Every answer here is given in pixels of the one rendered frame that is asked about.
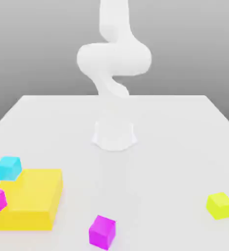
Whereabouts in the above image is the small lime yellow cube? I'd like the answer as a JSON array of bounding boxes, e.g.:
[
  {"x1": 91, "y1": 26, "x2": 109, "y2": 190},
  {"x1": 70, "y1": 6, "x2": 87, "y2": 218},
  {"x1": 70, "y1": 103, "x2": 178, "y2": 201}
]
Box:
[{"x1": 205, "y1": 192, "x2": 229, "y2": 221}]

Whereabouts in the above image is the large yellow box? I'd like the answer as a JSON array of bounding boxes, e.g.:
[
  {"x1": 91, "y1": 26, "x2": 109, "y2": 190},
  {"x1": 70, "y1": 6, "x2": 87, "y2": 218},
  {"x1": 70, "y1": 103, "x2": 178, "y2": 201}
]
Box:
[{"x1": 0, "y1": 168, "x2": 64, "y2": 231}]

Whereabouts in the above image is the small cyan cube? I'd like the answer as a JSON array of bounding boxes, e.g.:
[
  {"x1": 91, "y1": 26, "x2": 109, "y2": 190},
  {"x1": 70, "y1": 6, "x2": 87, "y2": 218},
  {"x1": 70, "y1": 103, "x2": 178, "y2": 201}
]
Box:
[{"x1": 0, "y1": 156, "x2": 23, "y2": 182}]

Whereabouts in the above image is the small purple cube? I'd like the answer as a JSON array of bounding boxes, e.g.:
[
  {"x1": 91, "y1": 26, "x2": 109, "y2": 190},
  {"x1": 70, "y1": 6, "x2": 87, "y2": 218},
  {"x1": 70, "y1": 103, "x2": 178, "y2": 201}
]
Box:
[{"x1": 88, "y1": 215, "x2": 117, "y2": 251}]

